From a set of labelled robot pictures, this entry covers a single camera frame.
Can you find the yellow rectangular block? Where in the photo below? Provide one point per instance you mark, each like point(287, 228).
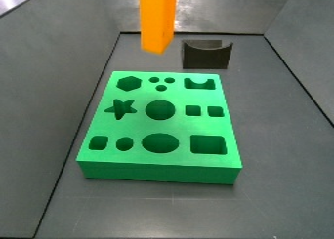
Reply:
point(157, 17)

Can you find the black curved fixture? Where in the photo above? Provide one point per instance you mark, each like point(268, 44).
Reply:
point(207, 54)

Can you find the green foam shape board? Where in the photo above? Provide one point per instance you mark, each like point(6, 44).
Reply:
point(162, 128)

